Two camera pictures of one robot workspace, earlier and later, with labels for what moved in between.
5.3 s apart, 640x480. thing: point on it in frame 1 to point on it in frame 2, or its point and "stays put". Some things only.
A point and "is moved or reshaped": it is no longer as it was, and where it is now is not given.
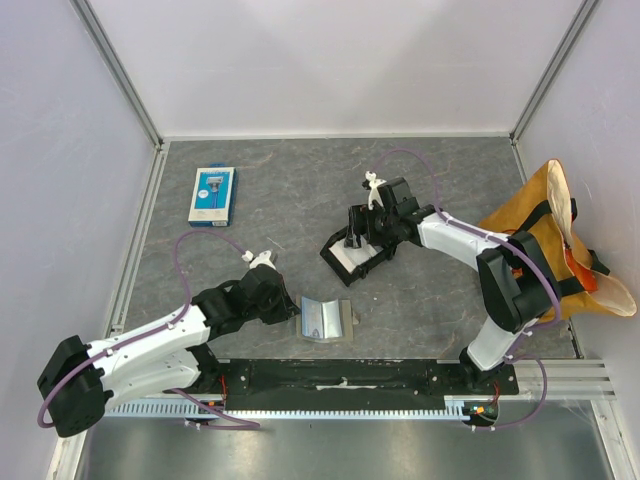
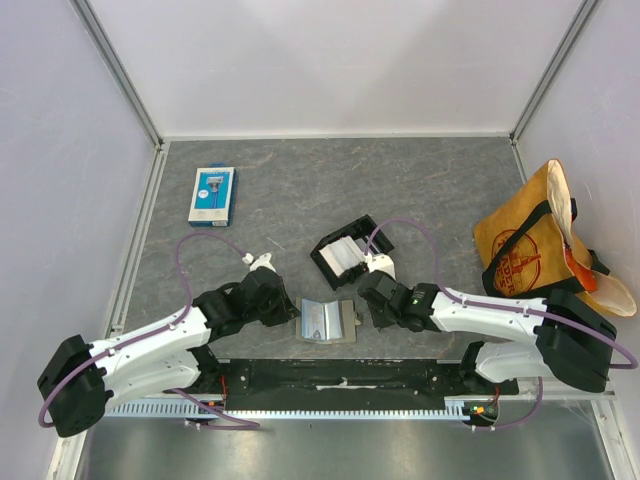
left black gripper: x=285 y=310 stays put
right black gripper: x=362 y=230 to x=373 y=296
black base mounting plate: x=345 y=385 stays put
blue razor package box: x=214 y=196 stays put
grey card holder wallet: x=338 y=319 is moved or reshaped
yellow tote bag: x=544 y=207 stays put
